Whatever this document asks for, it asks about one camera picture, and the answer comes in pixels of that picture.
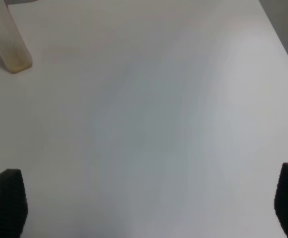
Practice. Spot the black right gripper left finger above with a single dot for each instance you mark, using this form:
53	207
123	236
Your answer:
13	204

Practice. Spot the clear plastic beverage bottle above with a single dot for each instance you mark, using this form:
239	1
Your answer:
13	50

